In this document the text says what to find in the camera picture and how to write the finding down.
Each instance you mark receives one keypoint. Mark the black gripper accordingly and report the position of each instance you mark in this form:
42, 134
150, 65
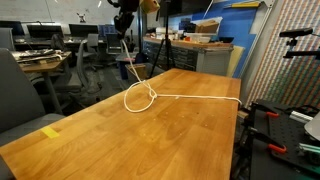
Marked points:
128, 8

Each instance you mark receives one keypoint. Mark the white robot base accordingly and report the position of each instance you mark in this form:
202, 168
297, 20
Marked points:
315, 128

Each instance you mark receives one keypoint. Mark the black office chair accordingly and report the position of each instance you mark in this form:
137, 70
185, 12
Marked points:
111, 45

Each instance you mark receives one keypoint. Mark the black tripod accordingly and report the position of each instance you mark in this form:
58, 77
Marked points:
166, 26

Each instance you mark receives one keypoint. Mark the grey bin with cardboard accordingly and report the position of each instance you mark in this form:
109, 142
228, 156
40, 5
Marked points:
136, 70

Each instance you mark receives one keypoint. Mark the grey mesh office chair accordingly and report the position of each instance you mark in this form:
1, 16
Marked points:
81, 66

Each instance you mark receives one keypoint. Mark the dark office chair with jacket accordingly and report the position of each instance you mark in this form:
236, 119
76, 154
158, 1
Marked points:
57, 42

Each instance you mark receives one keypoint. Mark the cardboard box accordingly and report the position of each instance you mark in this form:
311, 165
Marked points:
207, 26

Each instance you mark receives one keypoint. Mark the cluttered wooden desk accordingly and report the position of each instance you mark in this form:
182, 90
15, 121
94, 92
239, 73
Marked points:
46, 66

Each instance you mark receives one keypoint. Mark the grey drawer workbench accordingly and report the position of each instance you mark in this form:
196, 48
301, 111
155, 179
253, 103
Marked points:
213, 61

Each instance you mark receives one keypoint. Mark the beige leaning board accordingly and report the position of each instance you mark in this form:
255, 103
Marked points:
235, 60

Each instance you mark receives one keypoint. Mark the yellow spirit level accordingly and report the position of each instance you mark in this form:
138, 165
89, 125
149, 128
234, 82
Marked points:
246, 4

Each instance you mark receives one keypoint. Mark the yellow tape strip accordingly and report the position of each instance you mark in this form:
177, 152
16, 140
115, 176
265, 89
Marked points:
50, 132

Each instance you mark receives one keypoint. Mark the grey padded office chair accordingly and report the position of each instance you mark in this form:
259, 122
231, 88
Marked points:
16, 100

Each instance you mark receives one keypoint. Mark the multicolour patterned panel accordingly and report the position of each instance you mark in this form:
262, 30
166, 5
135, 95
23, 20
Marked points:
293, 83

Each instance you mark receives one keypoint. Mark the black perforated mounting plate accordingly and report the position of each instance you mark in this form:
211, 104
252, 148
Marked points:
286, 130

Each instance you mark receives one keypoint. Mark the silver aluminium extrusion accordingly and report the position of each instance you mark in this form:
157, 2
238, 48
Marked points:
300, 117

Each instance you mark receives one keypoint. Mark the green extrusion piece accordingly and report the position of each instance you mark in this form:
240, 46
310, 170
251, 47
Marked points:
310, 149

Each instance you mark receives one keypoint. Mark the white diagonal rail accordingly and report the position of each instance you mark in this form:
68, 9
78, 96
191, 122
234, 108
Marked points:
256, 40

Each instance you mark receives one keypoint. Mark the black camera on stand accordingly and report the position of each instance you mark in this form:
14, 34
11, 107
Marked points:
295, 32

